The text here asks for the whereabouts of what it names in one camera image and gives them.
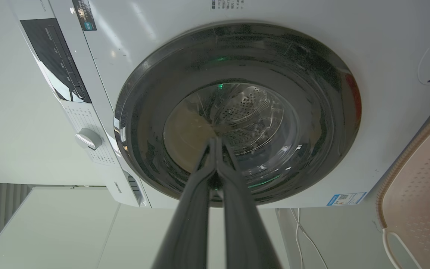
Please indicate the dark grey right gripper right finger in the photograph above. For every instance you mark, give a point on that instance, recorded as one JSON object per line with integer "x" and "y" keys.
{"x": 245, "y": 231}

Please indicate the round dark washing machine door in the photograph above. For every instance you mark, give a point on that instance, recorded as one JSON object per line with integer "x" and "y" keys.
{"x": 297, "y": 93}

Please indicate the blue energy label sticker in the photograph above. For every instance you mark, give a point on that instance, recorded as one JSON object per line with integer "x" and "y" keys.
{"x": 345, "y": 198}

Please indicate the white front-load washing machine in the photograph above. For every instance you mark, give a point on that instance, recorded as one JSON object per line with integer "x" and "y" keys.
{"x": 237, "y": 22}

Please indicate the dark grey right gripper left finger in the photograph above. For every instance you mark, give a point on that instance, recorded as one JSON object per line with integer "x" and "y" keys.
{"x": 189, "y": 224}

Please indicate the beige perforated laundry basket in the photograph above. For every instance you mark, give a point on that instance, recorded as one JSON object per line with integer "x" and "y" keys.
{"x": 420, "y": 194}

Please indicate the silver washing machine dial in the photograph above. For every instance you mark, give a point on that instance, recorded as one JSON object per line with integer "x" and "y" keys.
{"x": 88, "y": 139}

